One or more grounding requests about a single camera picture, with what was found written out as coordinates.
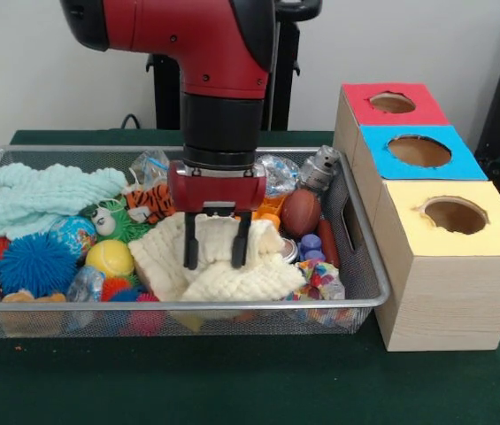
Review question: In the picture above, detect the globe print ball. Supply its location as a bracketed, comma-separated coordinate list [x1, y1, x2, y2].
[48, 215, 99, 261]

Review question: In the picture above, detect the silver toy robot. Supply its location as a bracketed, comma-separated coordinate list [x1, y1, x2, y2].
[296, 144, 342, 197]

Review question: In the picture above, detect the wooden box with three holes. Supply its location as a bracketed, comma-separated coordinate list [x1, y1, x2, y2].
[332, 81, 500, 353]

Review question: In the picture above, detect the dark green tablecloth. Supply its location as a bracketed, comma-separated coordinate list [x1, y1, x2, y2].
[0, 129, 500, 425]

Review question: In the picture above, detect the silver wire mesh bin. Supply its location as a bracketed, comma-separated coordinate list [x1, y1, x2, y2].
[0, 144, 392, 341]

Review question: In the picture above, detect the black cable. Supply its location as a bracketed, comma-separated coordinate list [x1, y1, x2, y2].
[119, 113, 143, 131]

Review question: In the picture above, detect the blue spiky rubber ball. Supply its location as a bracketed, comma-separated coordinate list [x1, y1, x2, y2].
[0, 232, 79, 298]

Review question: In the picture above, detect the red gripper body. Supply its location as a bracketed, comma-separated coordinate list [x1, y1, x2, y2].
[167, 159, 268, 216]

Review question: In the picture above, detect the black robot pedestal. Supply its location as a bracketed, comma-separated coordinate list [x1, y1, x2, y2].
[145, 0, 322, 131]

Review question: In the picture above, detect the colourful dotted cloth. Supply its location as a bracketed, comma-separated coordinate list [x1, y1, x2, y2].
[293, 259, 347, 306]

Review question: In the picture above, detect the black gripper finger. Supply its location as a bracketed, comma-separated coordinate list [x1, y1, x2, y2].
[230, 210, 253, 269]
[182, 211, 200, 271]

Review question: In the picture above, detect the yellow tennis ball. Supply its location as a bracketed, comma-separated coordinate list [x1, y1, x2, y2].
[84, 239, 135, 280]

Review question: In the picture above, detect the cream muslin cloth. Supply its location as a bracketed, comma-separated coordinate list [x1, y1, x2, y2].
[127, 211, 309, 303]

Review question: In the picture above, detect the tiger plush toy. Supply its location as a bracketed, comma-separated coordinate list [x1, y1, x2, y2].
[123, 183, 176, 225]

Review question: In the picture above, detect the orange toy building block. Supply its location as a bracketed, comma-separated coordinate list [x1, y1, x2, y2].
[253, 194, 287, 228]

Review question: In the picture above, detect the brown toy football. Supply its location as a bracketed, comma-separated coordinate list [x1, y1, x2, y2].
[281, 189, 323, 238]

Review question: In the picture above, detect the mint green muslin cloth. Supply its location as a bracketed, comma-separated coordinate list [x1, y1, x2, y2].
[0, 161, 129, 243]

